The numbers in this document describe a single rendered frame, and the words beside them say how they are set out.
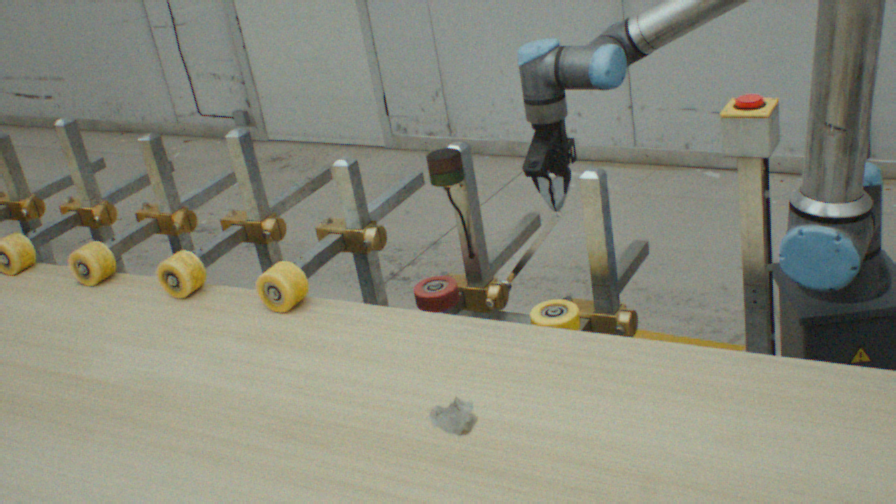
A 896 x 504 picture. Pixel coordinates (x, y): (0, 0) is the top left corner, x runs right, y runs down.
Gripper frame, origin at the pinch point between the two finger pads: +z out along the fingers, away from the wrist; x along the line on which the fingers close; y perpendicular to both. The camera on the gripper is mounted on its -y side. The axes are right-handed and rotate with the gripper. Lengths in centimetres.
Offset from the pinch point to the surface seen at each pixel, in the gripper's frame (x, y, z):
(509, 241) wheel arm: -0.2, -23.9, -3.4
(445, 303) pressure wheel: -2, -54, -6
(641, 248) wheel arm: -25.8, -18.1, -0.7
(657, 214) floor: 36, 171, 82
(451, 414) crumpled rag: -21, -88, -9
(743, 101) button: -54, -45, -40
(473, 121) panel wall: 146, 230, 65
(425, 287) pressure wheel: 3, -52, -8
